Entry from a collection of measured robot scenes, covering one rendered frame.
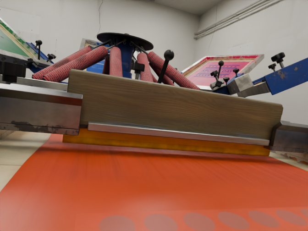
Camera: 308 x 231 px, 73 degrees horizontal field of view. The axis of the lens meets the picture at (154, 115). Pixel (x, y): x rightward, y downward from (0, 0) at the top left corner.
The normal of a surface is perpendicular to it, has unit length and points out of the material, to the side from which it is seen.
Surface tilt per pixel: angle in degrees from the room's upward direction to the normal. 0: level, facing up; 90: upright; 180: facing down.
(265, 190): 0
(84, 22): 90
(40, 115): 90
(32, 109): 90
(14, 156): 0
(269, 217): 0
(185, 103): 90
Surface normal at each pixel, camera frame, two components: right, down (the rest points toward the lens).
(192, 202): 0.15, -0.99
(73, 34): 0.29, 0.12
